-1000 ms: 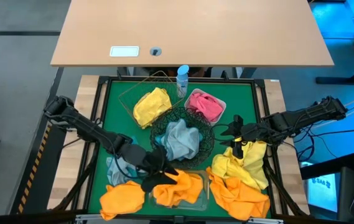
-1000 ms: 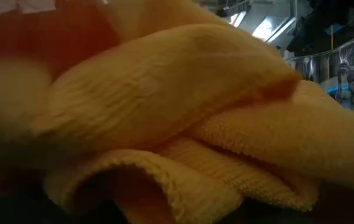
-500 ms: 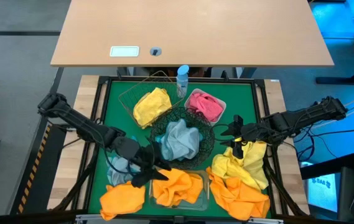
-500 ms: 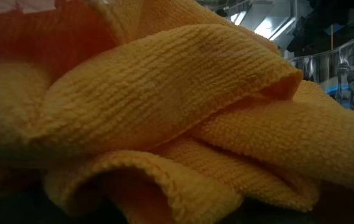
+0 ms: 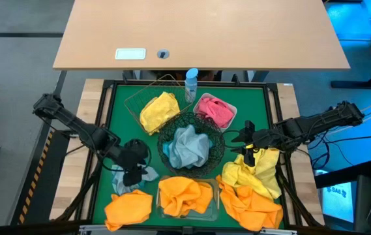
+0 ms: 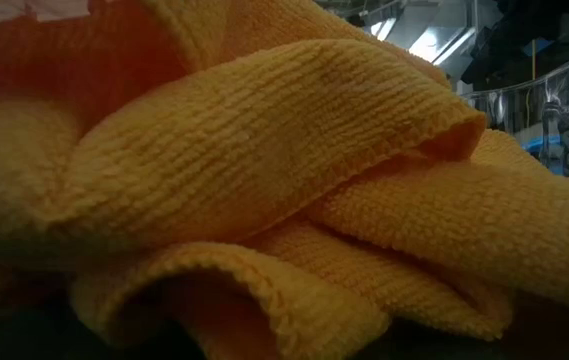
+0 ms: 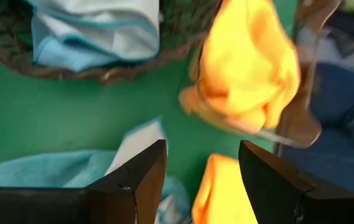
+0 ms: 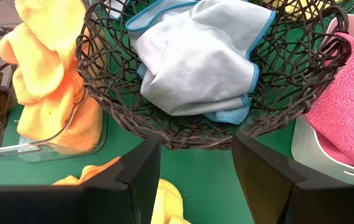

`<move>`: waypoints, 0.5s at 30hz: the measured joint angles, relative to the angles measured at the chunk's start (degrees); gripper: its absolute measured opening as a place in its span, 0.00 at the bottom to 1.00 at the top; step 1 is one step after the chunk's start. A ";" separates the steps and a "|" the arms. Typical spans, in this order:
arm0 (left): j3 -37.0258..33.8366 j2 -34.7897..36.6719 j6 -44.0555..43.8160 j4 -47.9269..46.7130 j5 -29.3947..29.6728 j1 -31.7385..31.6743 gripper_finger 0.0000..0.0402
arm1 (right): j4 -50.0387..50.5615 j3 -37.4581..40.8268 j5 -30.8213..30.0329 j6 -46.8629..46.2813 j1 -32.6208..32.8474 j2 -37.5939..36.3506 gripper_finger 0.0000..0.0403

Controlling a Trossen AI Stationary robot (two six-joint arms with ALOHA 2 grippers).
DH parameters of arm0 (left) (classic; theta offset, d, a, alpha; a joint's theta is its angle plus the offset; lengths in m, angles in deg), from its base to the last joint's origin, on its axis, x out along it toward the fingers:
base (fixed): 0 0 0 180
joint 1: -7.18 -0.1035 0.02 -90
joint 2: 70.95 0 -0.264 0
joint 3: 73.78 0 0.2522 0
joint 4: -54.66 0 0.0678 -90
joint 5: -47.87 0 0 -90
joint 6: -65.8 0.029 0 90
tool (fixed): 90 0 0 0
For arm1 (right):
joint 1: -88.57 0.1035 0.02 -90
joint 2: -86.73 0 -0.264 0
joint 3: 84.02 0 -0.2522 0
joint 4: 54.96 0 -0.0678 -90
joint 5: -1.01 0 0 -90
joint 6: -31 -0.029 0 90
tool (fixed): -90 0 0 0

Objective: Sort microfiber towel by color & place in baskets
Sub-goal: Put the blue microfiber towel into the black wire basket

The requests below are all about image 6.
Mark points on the orange microfiber towel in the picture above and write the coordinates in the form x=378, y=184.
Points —
x=264, y=150

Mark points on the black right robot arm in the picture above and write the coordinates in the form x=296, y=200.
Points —
x=529, y=30

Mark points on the clear plastic bin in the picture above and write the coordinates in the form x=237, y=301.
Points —
x=554, y=75

